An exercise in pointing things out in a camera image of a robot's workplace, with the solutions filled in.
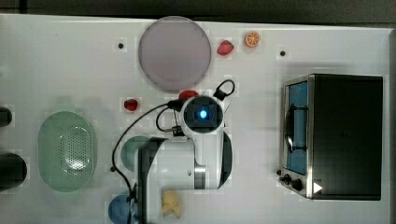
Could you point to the blue cup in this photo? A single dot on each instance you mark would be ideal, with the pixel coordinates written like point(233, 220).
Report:
point(122, 211)

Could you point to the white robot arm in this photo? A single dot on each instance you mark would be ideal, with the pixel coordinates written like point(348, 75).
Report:
point(201, 158)

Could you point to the yellow banana bunch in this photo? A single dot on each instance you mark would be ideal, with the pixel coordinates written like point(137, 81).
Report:
point(170, 204)

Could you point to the orange slice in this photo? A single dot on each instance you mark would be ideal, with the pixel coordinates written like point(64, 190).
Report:
point(252, 39)

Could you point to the grey round plate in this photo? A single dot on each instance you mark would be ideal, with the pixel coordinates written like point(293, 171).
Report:
point(174, 53)

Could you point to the small red strawberry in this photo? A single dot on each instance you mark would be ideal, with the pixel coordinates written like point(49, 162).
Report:
point(131, 104)

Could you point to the red strawberry near plate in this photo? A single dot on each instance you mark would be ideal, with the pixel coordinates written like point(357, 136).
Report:
point(225, 48)

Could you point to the red ketchup bottle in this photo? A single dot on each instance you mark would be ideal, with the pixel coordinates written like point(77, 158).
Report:
point(187, 94)

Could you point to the green strainer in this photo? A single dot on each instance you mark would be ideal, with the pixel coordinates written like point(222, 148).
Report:
point(66, 151)

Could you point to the green cup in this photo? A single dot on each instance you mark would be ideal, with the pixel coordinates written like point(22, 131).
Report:
point(129, 149)

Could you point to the silver toaster oven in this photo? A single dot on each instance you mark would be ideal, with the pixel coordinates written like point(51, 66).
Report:
point(331, 137)

